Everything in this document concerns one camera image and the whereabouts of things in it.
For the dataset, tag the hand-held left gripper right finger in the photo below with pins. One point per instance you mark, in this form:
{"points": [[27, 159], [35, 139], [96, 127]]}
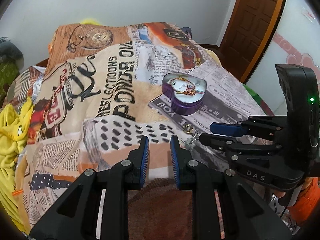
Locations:
{"points": [[174, 157]]}

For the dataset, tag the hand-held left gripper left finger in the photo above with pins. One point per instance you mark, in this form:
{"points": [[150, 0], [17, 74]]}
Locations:
{"points": [[145, 157]]}

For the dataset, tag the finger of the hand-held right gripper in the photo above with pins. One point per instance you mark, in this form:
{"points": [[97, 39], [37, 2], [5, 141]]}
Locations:
{"points": [[225, 128], [212, 140]]}

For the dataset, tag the purple heart-shaped tin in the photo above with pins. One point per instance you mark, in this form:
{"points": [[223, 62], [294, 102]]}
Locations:
{"points": [[185, 100]]}

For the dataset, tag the gold bangle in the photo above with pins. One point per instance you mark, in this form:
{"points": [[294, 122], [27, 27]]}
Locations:
{"points": [[182, 94]]}

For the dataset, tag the person's right hand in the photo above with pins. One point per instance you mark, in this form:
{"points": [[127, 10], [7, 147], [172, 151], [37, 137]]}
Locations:
{"points": [[279, 193]]}

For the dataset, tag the green bed sheet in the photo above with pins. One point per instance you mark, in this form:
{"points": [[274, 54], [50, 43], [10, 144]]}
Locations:
{"points": [[253, 93]]}

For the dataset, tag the printed newspaper-pattern blanket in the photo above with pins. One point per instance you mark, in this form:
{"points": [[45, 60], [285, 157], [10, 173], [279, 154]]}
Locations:
{"points": [[112, 80]]}

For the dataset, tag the blue bag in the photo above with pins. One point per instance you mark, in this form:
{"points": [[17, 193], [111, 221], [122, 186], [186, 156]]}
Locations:
{"points": [[187, 31]]}

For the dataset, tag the white paper sticker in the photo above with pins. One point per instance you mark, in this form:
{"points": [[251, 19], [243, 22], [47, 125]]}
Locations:
{"points": [[308, 15]]}

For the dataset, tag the brown wooden door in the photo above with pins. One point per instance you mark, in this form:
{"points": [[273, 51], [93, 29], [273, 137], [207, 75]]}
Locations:
{"points": [[255, 25]]}

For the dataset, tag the yellow cloth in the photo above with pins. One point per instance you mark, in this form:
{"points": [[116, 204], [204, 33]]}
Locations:
{"points": [[12, 130]]}

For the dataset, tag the striped patchwork cloth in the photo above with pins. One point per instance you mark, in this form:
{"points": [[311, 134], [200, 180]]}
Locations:
{"points": [[27, 82]]}

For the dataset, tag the yellow round object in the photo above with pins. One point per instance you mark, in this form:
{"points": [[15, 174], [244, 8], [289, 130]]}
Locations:
{"points": [[91, 21]]}

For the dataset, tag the green patterned cloth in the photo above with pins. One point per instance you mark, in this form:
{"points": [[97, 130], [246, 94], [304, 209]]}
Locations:
{"points": [[7, 80]]}

